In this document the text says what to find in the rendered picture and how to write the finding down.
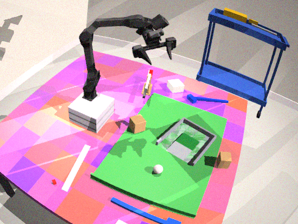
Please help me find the white golf ball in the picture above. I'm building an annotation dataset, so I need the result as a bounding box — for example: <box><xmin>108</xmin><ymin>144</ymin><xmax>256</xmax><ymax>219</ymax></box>
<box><xmin>153</xmin><ymin>165</ymin><xmax>163</xmax><ymax>174</ymax></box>

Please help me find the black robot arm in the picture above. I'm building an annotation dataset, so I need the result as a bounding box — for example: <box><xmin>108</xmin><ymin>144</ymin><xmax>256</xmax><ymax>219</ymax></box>
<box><xmin>79</xmin><ymin>14</ymin><xmax>169</xmax><ymax>102</ymax></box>

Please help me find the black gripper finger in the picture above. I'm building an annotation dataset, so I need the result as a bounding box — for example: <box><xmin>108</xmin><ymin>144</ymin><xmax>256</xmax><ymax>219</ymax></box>
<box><xmin>137</xmin><ymin>48</ymin><xmax>152</xmax><ymax>65</ymax></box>
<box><xmin>167</xmin><ymin>42</ymin><xmax>174</xmax><ymax>59</ymax></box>

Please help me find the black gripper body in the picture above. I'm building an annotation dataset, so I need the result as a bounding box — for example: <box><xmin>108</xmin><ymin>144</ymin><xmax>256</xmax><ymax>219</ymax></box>
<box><xmin>132</xmin><ymin>31</ymin><xmax>176</xmax><ymax>58</ymax></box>

